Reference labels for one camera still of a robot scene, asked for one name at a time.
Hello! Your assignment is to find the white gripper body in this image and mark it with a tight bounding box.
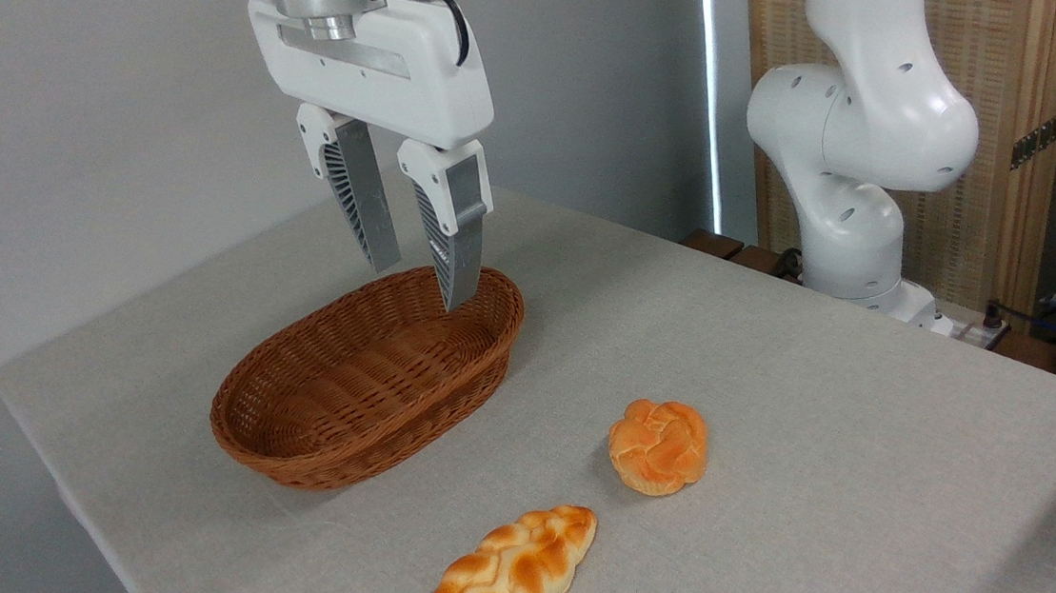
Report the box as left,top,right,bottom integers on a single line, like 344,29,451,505
247,0,497,166

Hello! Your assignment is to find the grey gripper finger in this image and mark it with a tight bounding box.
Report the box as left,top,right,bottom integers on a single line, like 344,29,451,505
296,97,403,280
396,131,502,315

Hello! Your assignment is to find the long braided bread loaf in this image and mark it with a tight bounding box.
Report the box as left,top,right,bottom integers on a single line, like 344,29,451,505
404,503,605,593

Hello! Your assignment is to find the brown wicker oval basket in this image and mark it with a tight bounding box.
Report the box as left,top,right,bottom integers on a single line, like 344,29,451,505
198,259,540,501

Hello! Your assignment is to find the round knotted bread bun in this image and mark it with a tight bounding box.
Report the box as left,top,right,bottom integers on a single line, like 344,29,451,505
605,394,713,501

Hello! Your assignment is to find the grey tablecloth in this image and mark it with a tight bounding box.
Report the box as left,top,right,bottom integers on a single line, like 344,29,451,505
0,121,1056,593

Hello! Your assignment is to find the wooden rattan folding screen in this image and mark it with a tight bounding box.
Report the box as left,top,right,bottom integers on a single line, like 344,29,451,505
739,0,1056,343

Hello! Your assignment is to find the brass screen hinge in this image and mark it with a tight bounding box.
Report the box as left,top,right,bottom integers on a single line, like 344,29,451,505
1006,111,1056,171

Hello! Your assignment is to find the black plug with cable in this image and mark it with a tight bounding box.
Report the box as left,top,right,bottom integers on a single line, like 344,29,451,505
981,293,1056,346

